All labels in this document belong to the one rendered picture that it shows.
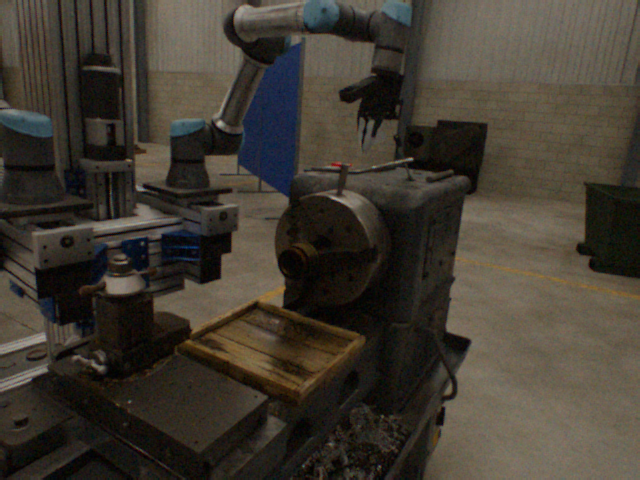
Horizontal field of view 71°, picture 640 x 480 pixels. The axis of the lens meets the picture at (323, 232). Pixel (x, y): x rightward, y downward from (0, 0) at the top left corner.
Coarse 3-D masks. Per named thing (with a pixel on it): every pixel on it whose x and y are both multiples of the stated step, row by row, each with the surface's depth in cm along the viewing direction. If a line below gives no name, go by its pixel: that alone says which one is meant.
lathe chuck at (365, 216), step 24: (312, 216) 121; (336, 216) 117; (360, 216) 115; (288, 240) 127; (336, 240) 119; (360, 240) 115; (384, 240) 121; (384, 264) 123; (312, 288) 126; (336, 288) 122; (360, 288) 118
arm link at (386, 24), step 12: (384, 12) 106; (396, 12) 105; (408, 12) 106; (372, 24) 109; (384, 24) 107; (396, 24) 106; (408, 24) 107; (372, 36) 111; (384, 36) 107; (396, 36) 107; (384, 48) 108; (396, 48) 108
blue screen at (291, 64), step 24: (288, 72) 621; (264, 96) 748; (288, 96) 624; (264, 120) 752; (288, 120) 628; (264, 144) 757; (288, 144) 631; (264, 168) 762; (288, 168) 634; (264, 192) 805; (288, 192) 639
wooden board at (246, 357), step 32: (224, 320) 119; (192, 352) 104; (224, 352) 105; (256, 352) 107; (288, 352) 108; (320, 352) 109; (352, 352) 109; (256, 384) 95; (288, 384) 92; (320, 384) 97
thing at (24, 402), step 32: (32, 384) 84; (0, 416) 76; (32, 416) 77; (64, 416) 77; (96, 416) 75; (0, 448) 71; (32, 448) 72; (96, 448) 75; (128, 448) 70; (256, 448) 71
